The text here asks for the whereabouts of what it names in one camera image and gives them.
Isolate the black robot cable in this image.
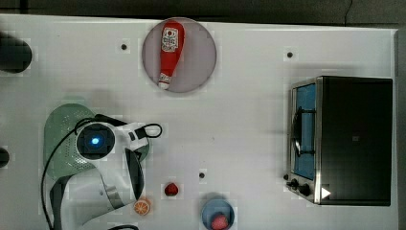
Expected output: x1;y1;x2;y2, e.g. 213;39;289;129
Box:
40;116;164;230

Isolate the red strawberry in bowl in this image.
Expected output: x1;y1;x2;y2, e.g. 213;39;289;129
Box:
211;215;229;230

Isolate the grey round plate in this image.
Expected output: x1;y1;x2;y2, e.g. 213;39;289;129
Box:
142;17;217;93

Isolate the black toaster oven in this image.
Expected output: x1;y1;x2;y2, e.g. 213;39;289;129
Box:
283;76;394;206

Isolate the blue bowl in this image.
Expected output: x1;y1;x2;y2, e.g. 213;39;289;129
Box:
201;198;236;230

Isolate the light green mug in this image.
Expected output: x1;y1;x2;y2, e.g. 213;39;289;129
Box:
135;145;150;162

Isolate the green perforated colander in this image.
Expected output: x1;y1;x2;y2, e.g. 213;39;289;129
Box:
43;103;95;180

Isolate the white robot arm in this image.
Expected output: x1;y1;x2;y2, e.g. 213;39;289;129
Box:
50;118;149;230

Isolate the orange slice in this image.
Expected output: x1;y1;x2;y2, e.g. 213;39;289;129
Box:
133;197;151;216

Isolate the red ketchup bottle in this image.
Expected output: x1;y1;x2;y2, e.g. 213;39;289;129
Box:
158;20;185;90

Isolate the upper black cylinder post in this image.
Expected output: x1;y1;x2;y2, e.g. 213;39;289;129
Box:
0;32;33;74

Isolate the small red fruit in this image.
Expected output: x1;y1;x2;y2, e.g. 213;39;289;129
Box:
164;183;179;196

